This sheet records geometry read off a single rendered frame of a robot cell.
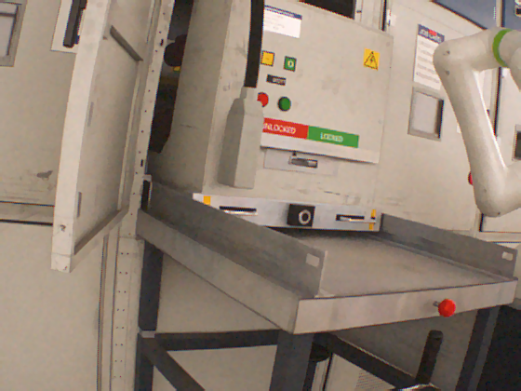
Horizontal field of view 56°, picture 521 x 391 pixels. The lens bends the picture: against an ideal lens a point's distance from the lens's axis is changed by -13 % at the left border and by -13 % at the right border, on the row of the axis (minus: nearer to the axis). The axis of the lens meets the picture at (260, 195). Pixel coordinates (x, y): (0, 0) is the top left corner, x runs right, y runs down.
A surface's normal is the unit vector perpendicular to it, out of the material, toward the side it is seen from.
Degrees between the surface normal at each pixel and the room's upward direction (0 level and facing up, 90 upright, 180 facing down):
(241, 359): 90
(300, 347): 90
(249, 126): 90
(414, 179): 90
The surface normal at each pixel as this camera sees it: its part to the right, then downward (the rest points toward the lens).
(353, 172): 0.51, 0.15
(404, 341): -0.84, -0.07
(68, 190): 0.09, 0.11
